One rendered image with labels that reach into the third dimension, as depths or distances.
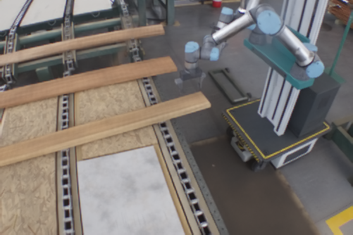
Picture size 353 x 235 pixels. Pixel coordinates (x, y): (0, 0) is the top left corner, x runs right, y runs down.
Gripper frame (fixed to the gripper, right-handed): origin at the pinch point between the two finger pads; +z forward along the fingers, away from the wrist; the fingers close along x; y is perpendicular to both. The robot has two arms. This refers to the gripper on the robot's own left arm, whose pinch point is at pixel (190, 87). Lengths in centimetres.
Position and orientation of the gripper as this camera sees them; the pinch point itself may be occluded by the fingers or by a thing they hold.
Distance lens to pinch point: 167.3
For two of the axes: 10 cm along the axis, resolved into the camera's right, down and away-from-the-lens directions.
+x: -9.2, 2.5, -3.0
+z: 0.0, 7.6, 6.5
